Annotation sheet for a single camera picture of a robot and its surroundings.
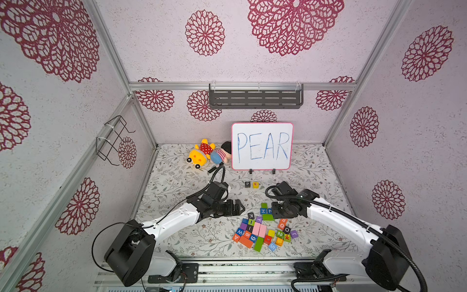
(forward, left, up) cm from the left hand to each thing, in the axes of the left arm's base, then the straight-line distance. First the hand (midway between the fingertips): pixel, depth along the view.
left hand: (237, 211), depth 82 cm
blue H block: (+3, -13, -7) cm, 16 cm away
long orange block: (-11, -4, -8) cm, 14 cm away
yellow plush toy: (+35, +23, -3) cm, 42 cm away
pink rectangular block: (-6, -10, -7) cm, 14 cm away
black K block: (+1, -7, -8) cm, 10 cm away
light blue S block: (-13, -15, -7) cm, 21 cm away
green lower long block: (-12, -9, -8) cm, 17 cm away
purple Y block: (-1, -11, -8) cm, 13 cm away
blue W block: (-7, -1, -7) cm, 10 cm away
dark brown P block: (+19, -6, -8) cm, 21 cm away
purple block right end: (-8, -26, -8) cm, 28 cm away
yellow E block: (+19, -11, -8) cm, 23 cm away
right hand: (0, -16, 0) cm, 16 cm away
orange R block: (-3, -22, -8) cm, 23 cm away
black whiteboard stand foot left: (+28, -8, -8) cm, 30 cm away
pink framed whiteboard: (+37, -14, +3) cm, 40 cm away
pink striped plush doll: (+35, +8, -2) cm, 37 cm away
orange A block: (-10, +1, -7) cm, 12 cm away
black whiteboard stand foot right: (+28, -22, -8) cm, 36 cm away
